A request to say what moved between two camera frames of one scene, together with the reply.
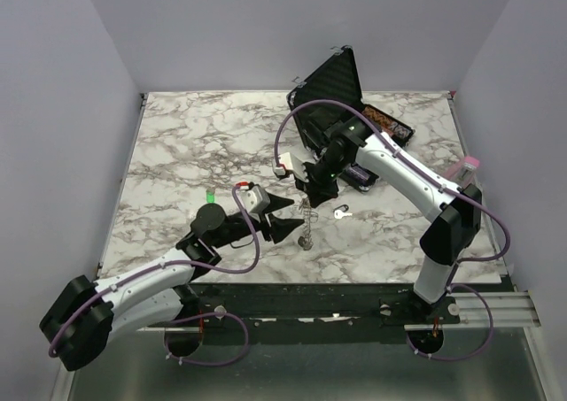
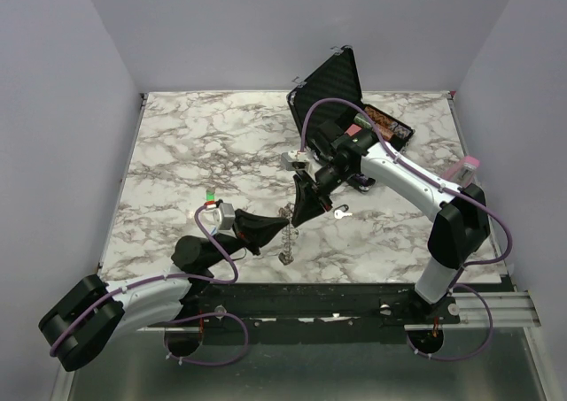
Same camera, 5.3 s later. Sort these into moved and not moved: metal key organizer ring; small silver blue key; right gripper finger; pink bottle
Moved: metal key organizer ring; right gripper finger
Not moved: pink bottle; small silver blue key
